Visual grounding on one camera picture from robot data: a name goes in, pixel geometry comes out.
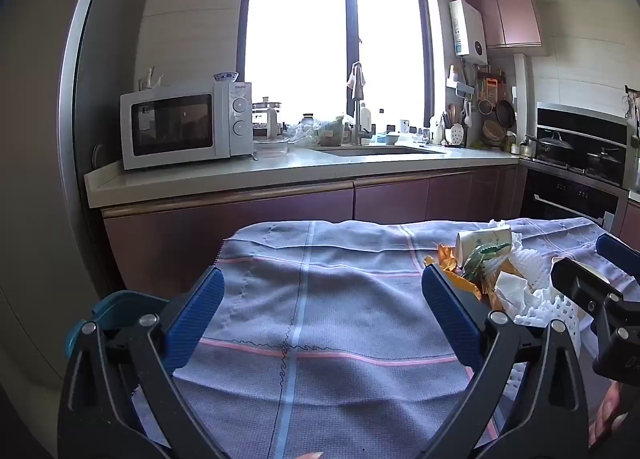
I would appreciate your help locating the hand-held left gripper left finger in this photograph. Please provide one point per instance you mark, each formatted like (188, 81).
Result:
(197, 314)

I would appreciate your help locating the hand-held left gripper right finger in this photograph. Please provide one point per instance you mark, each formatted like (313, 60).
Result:
(450, 314)

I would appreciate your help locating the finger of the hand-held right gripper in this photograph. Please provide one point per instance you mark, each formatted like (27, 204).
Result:
(617, 254)
(580, 286)

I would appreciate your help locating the white foam fruit net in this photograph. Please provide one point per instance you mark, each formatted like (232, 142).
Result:
(532, 264)

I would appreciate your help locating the orange peel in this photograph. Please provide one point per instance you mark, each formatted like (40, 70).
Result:
(446, 256)

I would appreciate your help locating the white tissue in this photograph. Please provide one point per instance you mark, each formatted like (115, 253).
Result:
(510, 291)

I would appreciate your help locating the green snack wrapper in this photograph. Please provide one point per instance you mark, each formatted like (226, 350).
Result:
(482, 255)

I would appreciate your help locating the dotted white paper cup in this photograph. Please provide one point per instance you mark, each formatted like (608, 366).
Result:
(477, 241)

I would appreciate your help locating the person's right hand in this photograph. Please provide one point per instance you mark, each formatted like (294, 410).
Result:
(607, 414)

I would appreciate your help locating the black built-in oven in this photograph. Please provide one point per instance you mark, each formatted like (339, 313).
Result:
(565, 199)

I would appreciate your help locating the purple base cabinets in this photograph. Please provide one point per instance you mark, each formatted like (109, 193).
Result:
(250, 219)

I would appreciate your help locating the grey checked cloth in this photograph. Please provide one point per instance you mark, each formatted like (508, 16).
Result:
(325, 299)

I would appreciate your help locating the black lidded pot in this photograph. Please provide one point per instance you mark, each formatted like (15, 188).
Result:
(552, 144)

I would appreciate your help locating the black range hood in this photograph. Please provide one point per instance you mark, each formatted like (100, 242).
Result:
(580, 121)

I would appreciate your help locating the light kitchen countertop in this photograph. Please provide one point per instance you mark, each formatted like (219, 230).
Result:
(250, 174)

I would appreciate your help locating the white perforated utensil holder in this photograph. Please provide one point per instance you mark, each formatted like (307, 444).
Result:
(456, 135)

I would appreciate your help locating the clear glass container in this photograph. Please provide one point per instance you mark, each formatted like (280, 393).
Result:
(270, 148)

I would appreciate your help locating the steel kitchen sink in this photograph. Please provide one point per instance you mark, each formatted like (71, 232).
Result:
(370, 150)

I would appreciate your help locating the white microwave oven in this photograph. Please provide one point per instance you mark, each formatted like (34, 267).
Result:
(175, 126)

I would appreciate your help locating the clear plastic bag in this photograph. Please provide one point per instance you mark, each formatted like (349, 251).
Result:
(302, 135)

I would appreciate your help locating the glass kettle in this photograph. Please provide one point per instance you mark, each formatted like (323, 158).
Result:
(267, 116)

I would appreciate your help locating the white soap bottle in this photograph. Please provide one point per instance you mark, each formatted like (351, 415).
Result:
(365, 116)

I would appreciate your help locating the steel kitchen faucet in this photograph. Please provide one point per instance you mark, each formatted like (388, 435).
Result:
(356, 114)

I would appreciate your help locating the small white ornament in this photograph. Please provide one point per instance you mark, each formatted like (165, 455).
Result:
(150, 81)

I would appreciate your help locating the blue patterned bowl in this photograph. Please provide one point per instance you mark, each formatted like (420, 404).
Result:
(226, 77)

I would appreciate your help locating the grey refrigerator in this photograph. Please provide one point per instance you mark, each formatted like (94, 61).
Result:
(30, 139)

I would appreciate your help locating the white water heater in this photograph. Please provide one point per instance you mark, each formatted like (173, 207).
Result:
(467, 31)

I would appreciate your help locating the kitchen window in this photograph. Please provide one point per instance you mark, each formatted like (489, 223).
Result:
(300, 39)

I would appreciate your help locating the wall utensil rack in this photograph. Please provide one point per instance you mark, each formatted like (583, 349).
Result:
(490, 104)

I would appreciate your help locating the pink wall cabinet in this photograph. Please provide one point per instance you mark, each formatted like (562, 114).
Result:
(510, 19)

